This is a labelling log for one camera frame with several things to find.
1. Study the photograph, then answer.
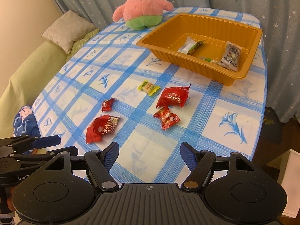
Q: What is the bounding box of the small red candy packet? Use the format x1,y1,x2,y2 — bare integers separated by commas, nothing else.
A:
153,106,181,131

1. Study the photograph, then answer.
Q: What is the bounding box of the small dark red candy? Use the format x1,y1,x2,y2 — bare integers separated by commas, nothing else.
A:
101,98,115,112

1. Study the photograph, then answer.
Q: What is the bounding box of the large red snack packet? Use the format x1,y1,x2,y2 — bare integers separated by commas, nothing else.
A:
156,85,190,108

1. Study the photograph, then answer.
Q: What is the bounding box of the yellow green candy packet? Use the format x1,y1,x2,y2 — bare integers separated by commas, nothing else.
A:
138,80,161,96

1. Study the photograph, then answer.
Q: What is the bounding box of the green brown candy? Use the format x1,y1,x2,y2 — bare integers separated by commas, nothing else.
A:
200,57,219,64

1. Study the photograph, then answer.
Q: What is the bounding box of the grey black snack packet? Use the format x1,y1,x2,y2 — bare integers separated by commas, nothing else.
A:
218,41,242,72

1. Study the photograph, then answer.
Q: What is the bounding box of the green white long packet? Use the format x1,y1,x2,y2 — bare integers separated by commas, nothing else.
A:
177,37,204,55

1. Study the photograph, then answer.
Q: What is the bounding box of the red patterned candy packet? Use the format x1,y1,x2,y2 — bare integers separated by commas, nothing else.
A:
102,116,120,135

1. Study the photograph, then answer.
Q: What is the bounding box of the green sofa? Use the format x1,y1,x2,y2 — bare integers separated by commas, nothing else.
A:
1,42,67,138

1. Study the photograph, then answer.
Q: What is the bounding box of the dark floor mat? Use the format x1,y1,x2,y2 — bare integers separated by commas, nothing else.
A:
260,108,285,145

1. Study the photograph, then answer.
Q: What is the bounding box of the blue checked tablecloth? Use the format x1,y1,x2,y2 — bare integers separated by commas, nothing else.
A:
33,21,267,183

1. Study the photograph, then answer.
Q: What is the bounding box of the white box on floor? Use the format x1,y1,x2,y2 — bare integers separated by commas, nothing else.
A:
266,149,300,218

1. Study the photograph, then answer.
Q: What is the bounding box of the green zigzag cushion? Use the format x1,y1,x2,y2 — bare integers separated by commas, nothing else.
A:
66,28,100,61

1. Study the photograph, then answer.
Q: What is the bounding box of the orange plastic tray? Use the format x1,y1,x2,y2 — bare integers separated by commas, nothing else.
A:
136,13,262,86

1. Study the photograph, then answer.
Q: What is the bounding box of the beige cushion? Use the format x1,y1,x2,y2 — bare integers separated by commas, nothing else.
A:
42,10,96,54

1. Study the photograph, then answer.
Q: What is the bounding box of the pink starfish plush toy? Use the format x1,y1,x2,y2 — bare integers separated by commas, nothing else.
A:
112,0,174,31

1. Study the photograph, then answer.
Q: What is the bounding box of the grey star curtain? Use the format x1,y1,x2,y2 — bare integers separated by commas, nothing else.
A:
55,0,299,122

